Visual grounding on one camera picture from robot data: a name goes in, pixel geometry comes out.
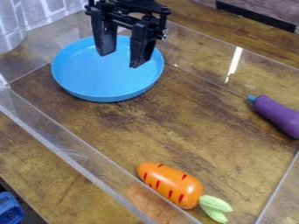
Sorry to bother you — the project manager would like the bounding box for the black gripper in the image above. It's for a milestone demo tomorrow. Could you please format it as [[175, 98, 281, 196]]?
[[85, 0, 172, 68]]

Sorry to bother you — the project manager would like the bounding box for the orange toy carrot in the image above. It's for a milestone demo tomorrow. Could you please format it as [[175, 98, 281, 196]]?
[[136, 162, 233, 224]]

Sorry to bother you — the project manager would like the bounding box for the blue plastic plate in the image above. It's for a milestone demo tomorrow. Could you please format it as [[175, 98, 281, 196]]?
[[50, 35, 164, 102]]

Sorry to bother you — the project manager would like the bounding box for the white curtain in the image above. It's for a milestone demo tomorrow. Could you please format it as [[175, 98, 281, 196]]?
[[0, 0, 88, 54]]

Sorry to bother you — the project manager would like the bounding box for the black bar in background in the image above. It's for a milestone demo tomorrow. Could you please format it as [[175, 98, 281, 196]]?
[[215, 0, 296, 33]]

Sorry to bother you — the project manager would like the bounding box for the purple toy eggplant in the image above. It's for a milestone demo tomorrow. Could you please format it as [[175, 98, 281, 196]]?
[[247, 94, 299, 139]]

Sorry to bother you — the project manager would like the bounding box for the blue object at corner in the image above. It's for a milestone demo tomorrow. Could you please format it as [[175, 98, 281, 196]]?
[[0, 192, 24, 224]]

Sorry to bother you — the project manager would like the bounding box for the clear acrylic enclosure wall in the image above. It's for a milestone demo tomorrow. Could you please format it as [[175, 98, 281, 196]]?
[[0, 74, 201, 224]]

